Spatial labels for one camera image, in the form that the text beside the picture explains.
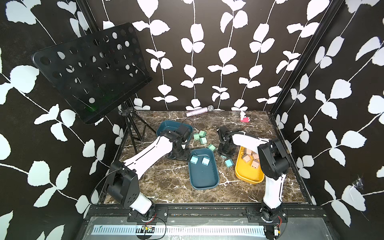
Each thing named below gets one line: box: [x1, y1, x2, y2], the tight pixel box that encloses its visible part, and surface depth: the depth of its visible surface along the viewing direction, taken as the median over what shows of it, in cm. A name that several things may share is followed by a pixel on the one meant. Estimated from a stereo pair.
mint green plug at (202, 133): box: [199, 130, 207, 137], surface depth 106 cm
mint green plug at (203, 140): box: [199, 137, 208, 145], surface depth 103 cm
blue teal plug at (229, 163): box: [224, 159, 234, 168], surface depth 92 cm
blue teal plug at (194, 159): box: [190, 155, 199, 165], surface depth 94 cm
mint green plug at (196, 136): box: [193, 133, 200, 141], surface depth 105 cm
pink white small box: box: [240, 111, 251, 123], surface depth 117 cm
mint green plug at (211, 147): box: [207, 143, 217, 152], surface depth 100 cm
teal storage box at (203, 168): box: [188, 148, 220, 190], surface depth 92 cm
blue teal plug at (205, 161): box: [201, 156, 211, 166], surface depth 93 cm
